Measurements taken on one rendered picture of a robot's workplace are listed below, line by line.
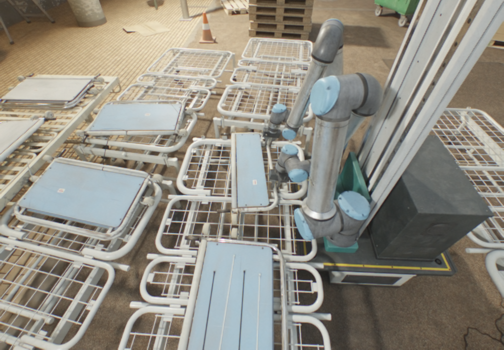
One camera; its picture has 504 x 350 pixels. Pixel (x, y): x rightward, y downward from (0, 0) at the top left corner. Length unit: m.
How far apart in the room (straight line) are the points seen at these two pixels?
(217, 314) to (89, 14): 6.68
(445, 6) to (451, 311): 1.77
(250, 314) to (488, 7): 1.29
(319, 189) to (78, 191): 1.45
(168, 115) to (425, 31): 1.79
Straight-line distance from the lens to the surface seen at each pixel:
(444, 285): 2.27
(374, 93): 0.88
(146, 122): 2.20
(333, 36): 1.30
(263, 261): 1.30
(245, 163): 1.70
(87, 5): 7.09
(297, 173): 1.25
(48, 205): 1.90
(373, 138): 1.40
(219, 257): 1.30
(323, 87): 0.80
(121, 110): 2.42
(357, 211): 1.19
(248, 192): 1.54
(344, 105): 0.82
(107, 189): 1.75
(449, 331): 2.16
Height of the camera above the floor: 1.76
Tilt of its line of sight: 46 degrees down
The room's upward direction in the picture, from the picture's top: straight up
